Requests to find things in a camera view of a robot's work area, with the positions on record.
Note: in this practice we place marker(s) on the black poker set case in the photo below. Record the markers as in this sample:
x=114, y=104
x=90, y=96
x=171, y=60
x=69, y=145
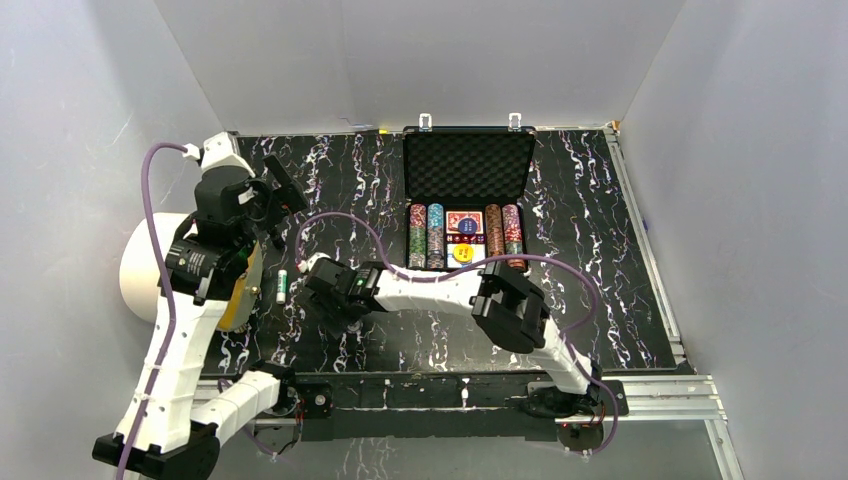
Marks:
x=466, y=168

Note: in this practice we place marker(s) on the white orange cylinder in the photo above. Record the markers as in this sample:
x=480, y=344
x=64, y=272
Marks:
x=139, y=276

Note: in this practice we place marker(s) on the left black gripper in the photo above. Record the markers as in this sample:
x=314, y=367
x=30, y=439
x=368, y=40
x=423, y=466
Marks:
x=275, y=201

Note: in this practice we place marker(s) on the blue small blind button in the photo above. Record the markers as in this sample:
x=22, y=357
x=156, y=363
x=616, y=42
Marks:
x=468, y=225

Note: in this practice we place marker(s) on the brown orange chip row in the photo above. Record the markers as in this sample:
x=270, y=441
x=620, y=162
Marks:
x=495, y=240

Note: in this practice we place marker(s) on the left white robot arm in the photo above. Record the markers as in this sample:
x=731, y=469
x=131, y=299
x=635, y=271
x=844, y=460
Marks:
x=200, y=279

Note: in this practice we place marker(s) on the white green tube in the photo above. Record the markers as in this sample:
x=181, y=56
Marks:
x=281, y=287

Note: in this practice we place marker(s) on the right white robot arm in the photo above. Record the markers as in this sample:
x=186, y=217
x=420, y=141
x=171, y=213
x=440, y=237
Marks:
x=505, y=304

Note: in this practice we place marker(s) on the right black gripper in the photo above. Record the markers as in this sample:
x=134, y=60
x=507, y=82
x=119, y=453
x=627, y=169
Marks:
x=322, y=306

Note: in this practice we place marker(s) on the red playing card deck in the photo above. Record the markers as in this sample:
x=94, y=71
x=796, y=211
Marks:
x=452, y=218

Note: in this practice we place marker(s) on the red dice row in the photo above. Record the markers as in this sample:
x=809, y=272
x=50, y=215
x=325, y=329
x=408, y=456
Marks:
x=467, y=239

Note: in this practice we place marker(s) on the light blue orange chip row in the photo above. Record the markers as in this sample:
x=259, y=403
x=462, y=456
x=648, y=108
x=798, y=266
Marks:
x=435, y=253

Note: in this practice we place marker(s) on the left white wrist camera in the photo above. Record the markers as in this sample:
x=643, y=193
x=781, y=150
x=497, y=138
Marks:
x=220, y=150

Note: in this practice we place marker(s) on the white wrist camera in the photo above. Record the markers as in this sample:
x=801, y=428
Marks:
x=305, y=265
x=220, y=150

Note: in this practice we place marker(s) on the blue playing card deck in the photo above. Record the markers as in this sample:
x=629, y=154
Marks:
x=480, y=253

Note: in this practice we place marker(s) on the purple red green chip row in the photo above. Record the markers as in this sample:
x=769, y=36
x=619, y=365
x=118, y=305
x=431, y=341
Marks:
x=513, y=237

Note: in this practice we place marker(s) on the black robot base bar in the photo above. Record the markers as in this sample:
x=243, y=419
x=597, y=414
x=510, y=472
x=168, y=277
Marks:
x=457, y=405

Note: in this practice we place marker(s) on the yellow big blind button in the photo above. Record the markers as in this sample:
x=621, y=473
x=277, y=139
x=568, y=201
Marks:
x=463, y=253

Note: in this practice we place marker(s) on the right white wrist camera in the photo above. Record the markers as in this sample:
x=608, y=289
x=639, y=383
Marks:
x=305, y=265

